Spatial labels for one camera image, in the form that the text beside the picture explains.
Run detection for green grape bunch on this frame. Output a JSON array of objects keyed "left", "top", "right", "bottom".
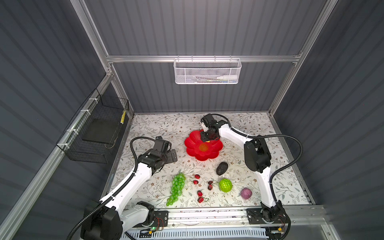
[{"left": 166, "top": 173, "right": 186, "bottom": 207}]

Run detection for red cherry pair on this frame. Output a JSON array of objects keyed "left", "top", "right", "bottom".
[
  {"left": 193, "top": 174, "right": 201, "bottom": 185},
  {"left": 197, "top": 191, "right": 205, "bottom": 203}
]

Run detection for dark avocado fake fruit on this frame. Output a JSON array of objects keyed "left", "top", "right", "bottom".
[{"left": 216, "top": 162, "right": 229, "bottom": 176}]

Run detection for dark cherry pair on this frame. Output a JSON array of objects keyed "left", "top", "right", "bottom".
[{"left": 208, "top": 181, "right": 214, "bottom": 191}]

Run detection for green custard apple fake fruit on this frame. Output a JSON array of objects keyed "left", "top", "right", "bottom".
[{"left": 219, "top": 179, "right": 233, "bottom": 193}]

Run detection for purple fig fake fruit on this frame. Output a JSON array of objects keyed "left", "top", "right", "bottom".
[{"left": 240, "top": 188, "right": 253, "bottom": 200}]

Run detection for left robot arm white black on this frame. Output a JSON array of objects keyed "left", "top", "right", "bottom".
[{"left": 67, "top": 136, "right": 178, "bottom": 240}]

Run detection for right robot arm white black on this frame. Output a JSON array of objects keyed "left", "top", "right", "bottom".
[{"left": 201, "top": 114, "right": 284, "bottom": 224}]

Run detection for red flower shaped bowl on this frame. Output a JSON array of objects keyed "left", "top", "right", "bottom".
[{"left": 184, "top": 130, "right": 224, "bottom": 162}]

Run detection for white marker in basket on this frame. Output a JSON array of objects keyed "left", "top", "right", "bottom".
[{"left": 217, "top": 75, "right": 239, "bottom": 82}]

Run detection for yellow tag on basket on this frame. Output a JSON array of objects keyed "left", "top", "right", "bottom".
[{"left": 120, "top": 110, "right": 126, "bottom": 125}]

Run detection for black pad in basket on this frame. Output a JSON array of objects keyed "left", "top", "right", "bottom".
[{"left": 82, "top": 119, "right": 118, "bottom": 144}]

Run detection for white vented strip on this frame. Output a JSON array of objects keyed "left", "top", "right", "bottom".
[{"left": 121, "top": 227, "right": 269, "bottom": 240}]

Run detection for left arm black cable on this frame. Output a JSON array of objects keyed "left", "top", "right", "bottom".
[{"left": 65, "top": 136, "right": 157, "bottom": 240}]

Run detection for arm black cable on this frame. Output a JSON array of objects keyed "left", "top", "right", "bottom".
[
  {"left": 209, "top": 113, "right": 304, "bottom": 240},
  {"left": 65, "top": 136, "right": 157, "bottom": 240}
]

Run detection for white wire mesh basket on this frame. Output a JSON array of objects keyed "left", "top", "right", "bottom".
[{"left": 173, "top": 58, "right": 242, "bottom": 85}]

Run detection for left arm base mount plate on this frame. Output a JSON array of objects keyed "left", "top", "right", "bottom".
[{"left": 134, "top": 211, "right": 169, "bottom": 229}]

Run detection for black wire basket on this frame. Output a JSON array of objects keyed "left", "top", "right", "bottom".
[{"left": 57, "top": 91, "right": 130, "bottom": 164}]

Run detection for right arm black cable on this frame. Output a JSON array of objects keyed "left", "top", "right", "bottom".
[{"left": 209, "top": 113, "right": 304, "bottom": 240}]

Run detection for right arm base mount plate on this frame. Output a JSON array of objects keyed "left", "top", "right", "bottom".
[{"left": 246, "top": 208, "right": 289, "bottom": 226}]

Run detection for aluminium front rail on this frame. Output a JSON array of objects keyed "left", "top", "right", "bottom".
[{"left": 156, "top": 205, "right": 331, "bottom": 230}]

